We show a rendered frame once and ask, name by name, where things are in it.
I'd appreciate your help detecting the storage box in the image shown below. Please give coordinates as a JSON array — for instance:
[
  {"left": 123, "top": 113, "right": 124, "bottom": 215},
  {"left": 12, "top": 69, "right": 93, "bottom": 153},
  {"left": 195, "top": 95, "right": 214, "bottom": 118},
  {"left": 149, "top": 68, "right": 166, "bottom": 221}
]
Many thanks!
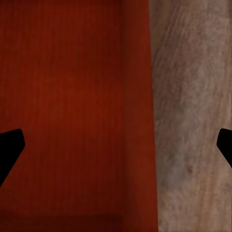
[{"left": 0, "top": 0, "right": 159, "bottom": 232}]

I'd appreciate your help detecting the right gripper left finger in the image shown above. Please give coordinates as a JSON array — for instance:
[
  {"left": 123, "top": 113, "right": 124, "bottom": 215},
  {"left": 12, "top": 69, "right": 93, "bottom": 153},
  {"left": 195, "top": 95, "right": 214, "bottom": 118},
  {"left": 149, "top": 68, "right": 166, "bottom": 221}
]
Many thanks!
[{"left": 0, "top": 129, "right": 25, "bottom": 186}]

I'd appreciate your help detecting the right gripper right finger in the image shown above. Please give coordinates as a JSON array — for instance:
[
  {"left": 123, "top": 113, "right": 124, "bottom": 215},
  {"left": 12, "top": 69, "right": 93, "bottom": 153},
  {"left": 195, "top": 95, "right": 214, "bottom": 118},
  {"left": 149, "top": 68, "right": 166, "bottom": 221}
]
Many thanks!
[{"left": 217, "top": 128, "right": 232, "bottom": 166}]

